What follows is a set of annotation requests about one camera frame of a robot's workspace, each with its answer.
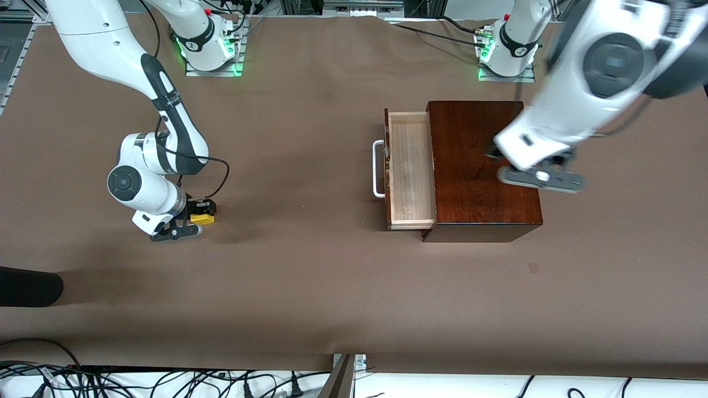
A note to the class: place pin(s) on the dark brown wooden cabinet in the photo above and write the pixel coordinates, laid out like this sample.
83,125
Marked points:
470,193

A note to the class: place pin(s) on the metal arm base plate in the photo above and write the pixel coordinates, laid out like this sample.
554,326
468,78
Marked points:
506,78
239,61

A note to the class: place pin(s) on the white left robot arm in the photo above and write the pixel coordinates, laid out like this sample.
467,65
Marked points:
569,110

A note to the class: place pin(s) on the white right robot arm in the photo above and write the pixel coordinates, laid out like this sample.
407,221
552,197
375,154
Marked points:
99,38

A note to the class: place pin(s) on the aluminium side rail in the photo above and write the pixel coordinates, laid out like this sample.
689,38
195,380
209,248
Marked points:
16,61

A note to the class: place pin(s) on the black rounded cylinder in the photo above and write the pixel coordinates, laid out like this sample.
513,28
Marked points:
27,286

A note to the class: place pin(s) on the silver metal bracket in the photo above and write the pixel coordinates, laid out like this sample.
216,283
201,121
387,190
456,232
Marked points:
360,360

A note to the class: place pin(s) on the aluminium frame rail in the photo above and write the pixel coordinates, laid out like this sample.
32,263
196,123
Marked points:
362,6

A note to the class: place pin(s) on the yellow wooden block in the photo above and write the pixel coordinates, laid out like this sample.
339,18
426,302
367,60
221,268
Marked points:
203,219

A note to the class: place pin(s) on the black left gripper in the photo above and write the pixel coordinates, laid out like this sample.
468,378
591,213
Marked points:
560,161

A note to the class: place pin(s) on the brown table cover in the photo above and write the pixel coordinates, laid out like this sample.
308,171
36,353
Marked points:
304,276

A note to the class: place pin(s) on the dark grey aluminium beam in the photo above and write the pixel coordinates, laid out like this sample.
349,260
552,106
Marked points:
338,381

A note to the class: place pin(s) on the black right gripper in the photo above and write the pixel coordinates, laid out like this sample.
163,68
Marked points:
196,208

